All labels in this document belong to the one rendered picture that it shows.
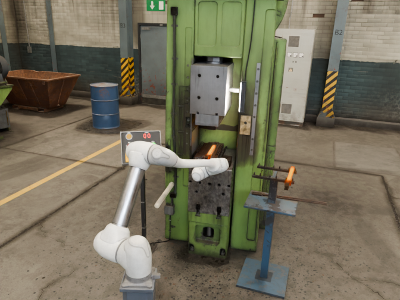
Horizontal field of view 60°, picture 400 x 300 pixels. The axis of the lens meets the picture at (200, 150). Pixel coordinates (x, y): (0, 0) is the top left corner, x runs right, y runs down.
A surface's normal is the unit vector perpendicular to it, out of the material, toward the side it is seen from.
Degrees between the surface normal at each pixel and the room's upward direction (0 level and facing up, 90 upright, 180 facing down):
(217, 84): 90
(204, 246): 90
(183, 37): 90
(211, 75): 90
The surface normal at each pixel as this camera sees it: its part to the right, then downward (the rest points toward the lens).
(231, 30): -0.21, 0.32
